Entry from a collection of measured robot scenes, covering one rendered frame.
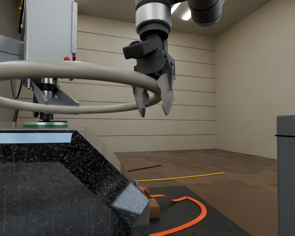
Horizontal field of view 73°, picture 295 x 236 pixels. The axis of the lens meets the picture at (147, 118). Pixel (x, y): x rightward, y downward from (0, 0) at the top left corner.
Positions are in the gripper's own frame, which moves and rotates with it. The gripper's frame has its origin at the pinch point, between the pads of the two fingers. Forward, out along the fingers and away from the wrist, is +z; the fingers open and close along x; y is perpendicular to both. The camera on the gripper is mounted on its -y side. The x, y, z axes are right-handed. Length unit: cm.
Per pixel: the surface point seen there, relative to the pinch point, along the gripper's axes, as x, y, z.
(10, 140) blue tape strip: 39.0, -8.6, 5.7
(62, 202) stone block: 25.1, -2.9, 22.1
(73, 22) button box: 61, 34, -58
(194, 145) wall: 136, 641, 35
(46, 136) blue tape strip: 32.8, -2.4, 4.8
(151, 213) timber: 58, 119, 70
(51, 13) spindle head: 67, 25, -60
